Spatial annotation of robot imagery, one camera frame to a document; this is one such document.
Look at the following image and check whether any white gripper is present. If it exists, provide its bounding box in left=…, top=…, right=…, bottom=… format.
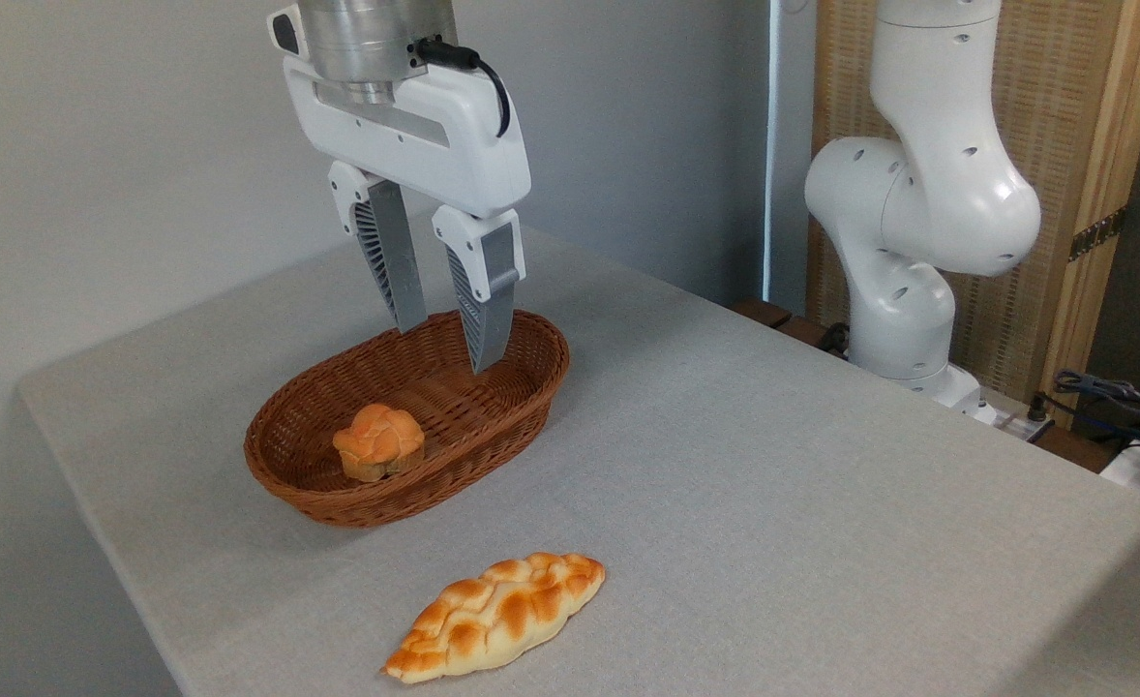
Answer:
left=283, top=53, right=532, bottom=375

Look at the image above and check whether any round muffin-shaped bread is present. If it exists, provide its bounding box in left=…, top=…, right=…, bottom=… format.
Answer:
left=332, top=404, right=427, bottom=483

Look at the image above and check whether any long braided bread loaf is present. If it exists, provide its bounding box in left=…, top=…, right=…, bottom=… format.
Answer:
left=380, top=552, right=607, bottom=685

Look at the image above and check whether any brown wicker oval basket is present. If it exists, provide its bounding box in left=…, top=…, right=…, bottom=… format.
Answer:
left=244, top=309, right=571, bottom=529

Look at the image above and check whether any metal screen hinge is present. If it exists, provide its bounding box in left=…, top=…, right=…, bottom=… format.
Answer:
left=1068, top=206, right=1127, bottom=262

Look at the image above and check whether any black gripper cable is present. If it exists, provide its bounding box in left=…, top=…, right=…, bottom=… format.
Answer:
left=415, top=37, right=512, bottom=138

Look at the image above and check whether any dark cable bundle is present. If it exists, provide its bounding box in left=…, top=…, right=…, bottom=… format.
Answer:
left=1052, top=368, right=1140, bottom=458

